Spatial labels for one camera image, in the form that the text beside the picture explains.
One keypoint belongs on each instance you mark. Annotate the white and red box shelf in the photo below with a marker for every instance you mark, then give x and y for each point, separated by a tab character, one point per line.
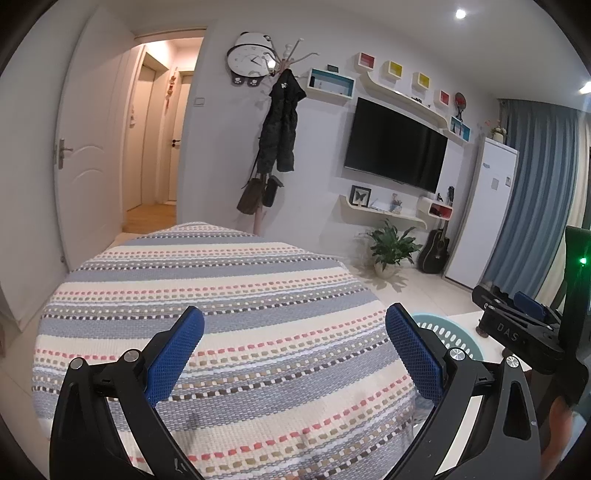
436	208

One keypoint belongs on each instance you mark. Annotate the blue rimmed box shelf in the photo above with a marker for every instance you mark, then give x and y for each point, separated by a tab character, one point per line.
330	84

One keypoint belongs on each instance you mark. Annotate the brown hanging bag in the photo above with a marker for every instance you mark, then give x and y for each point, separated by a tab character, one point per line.
249	196

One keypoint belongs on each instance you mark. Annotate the red and black hand fan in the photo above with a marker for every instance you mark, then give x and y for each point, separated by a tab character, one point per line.
461	104

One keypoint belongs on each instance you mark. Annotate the light blue perforated plastic basket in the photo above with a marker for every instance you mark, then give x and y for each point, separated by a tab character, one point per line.
443	325

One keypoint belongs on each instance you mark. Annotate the red cube wall shelf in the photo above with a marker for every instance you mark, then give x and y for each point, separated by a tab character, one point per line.
445	98
366	61

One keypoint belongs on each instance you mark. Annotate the long wavy wall shelf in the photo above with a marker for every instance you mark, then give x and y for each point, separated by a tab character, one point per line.
406	96

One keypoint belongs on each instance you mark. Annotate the black flat television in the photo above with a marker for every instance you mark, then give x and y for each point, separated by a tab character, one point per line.
397	143

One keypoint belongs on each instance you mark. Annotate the small colourful figurine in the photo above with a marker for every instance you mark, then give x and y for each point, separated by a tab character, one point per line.
397	204

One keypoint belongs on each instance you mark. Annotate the black hanging bag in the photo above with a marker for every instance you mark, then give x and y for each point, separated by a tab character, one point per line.
273	190

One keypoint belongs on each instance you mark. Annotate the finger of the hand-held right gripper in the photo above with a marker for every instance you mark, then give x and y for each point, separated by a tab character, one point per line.
496	300
531	304

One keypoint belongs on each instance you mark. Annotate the black acoustic guitar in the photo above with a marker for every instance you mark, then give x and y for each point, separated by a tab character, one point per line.
434	254

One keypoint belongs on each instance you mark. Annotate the white curved wall shelf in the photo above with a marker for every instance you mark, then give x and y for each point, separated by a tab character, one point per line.
383	216

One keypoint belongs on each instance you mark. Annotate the striped knitted blanket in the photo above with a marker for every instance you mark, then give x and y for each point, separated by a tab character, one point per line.
258	286

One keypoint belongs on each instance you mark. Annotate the flower pot on refrigerator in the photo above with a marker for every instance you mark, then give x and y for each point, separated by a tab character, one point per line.
498	133

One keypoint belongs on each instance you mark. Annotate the white refrigerator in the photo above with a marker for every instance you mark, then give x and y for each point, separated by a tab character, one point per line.
480	207

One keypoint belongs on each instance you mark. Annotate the potted green plant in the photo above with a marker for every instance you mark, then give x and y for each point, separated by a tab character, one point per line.
392	244

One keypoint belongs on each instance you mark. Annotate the small blue box shelf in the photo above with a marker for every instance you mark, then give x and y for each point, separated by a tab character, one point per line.
461	128

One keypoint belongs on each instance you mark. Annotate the person's right hand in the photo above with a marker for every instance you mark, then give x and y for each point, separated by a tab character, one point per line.
561	434

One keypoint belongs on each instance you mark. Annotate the panda wall clock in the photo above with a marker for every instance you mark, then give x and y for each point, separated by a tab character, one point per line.
249	57

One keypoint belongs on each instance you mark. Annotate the white room door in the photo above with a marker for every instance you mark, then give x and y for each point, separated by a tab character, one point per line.
92	184

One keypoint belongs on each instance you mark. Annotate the pale coat rack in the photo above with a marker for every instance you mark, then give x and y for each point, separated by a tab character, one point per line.
261	221

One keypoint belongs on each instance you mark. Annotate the dark hanging coat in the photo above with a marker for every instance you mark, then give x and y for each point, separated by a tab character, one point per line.
281	124

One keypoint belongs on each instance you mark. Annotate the small black shelf ornament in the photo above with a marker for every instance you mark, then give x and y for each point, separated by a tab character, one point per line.
450	194

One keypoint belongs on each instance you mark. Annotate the framed butterfly picture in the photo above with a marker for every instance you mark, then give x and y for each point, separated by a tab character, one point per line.
360	195

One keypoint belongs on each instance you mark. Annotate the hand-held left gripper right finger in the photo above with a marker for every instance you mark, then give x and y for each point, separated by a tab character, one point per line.
415	355

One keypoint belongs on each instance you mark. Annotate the blue grey curtain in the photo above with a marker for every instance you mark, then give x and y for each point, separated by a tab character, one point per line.
531	184

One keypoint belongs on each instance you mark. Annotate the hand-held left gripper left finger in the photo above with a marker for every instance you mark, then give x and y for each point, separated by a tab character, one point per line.
173	357

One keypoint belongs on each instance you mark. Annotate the ceiling spotlight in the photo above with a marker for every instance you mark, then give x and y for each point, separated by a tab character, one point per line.
586	87
460	13

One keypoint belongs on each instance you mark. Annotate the yellow cube wall shelf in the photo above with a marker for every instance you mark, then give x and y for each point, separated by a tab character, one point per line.
422	80
395	69

